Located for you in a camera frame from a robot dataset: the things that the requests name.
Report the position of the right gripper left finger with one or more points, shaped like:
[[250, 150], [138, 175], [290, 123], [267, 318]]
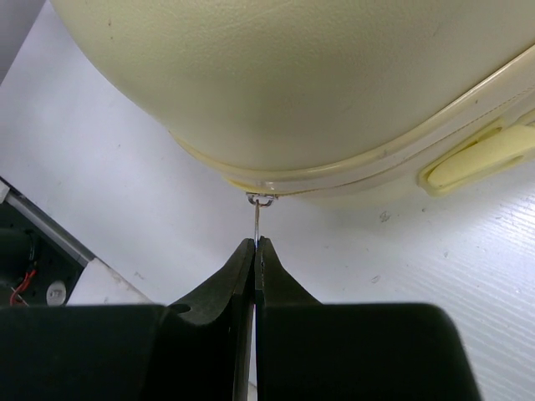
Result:
[[197, 348]]

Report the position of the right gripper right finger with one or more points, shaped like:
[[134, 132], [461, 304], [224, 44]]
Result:
[[307, 350]]

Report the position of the silver zipper pull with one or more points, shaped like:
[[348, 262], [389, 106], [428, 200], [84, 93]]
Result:
[[259, 201]]

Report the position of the yellow hard-shell suitcase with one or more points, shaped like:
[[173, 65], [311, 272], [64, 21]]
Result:
[[326, 100]]

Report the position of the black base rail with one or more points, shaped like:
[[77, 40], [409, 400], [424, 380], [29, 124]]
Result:
[[41, 262]]

